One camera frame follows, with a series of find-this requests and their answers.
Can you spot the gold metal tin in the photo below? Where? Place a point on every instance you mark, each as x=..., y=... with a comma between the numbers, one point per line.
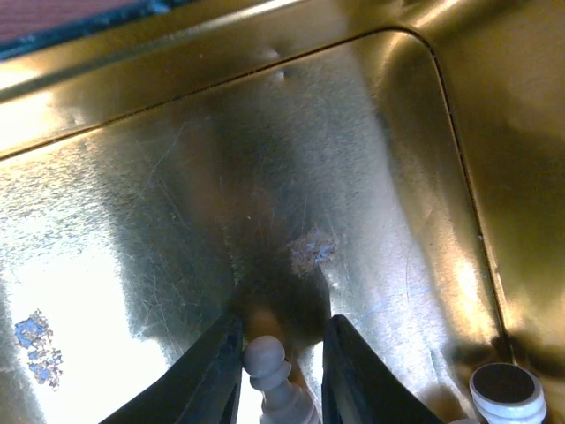
x=400, y=163

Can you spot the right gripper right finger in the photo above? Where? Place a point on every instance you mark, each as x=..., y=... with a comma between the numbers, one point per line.
x=357, y=387

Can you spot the white piece felt base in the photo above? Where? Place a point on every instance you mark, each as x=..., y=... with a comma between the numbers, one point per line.
x=502, y=392

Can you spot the white pawn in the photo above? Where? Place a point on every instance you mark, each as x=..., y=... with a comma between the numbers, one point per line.
x=284, y=402

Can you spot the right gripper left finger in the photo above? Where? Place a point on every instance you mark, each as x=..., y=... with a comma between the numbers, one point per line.
x=202, y=386

